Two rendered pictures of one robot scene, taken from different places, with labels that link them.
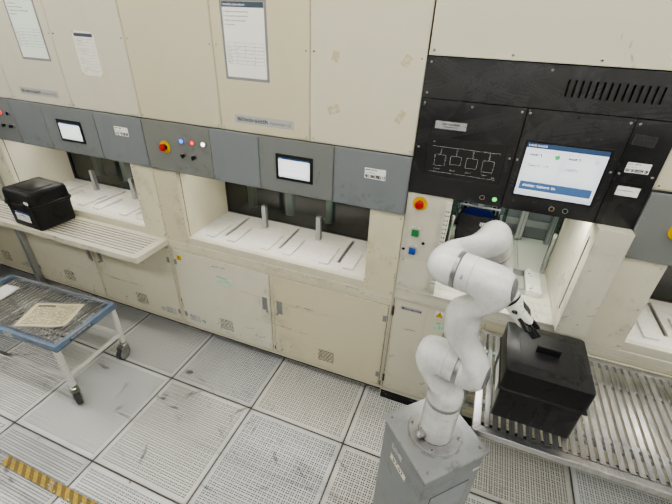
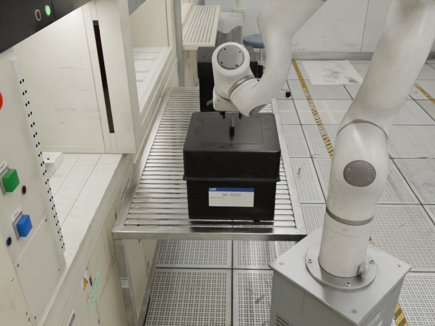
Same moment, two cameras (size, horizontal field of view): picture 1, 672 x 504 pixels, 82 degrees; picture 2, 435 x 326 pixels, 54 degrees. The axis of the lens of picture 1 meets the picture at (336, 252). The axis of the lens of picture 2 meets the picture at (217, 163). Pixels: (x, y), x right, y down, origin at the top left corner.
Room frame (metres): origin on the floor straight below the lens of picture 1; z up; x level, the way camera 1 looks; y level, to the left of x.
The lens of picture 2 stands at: (1.46, 0.34, 1.60)
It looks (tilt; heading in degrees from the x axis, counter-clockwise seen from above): 30 degrees down; 253
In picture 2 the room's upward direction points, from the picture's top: 1 degrees counter-clockwise
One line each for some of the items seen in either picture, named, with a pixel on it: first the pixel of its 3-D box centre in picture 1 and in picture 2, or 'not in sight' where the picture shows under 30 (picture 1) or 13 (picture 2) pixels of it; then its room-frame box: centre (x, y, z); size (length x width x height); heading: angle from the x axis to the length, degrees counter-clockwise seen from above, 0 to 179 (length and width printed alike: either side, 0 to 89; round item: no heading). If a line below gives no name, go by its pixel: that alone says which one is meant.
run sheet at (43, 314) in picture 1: (50, 313); not in sight; (1.76, 1.72, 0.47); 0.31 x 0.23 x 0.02; 92
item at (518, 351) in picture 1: (544, 360); (232, 140); (1.05, -0.81, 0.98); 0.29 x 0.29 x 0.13; 69
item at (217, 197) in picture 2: (534, 384); (232, 174); (1.05, -0.81, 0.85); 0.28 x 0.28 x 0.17; 69
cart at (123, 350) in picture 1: (46, 331); not in sight; (1.85, 1.88, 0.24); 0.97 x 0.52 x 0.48; 73
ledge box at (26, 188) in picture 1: (39, 202); not in sight; (2.33, 2.00, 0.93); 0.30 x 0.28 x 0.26; 67
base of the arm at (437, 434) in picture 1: (439, 416); (344, 239); (0.88, -0.39, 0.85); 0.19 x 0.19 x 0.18
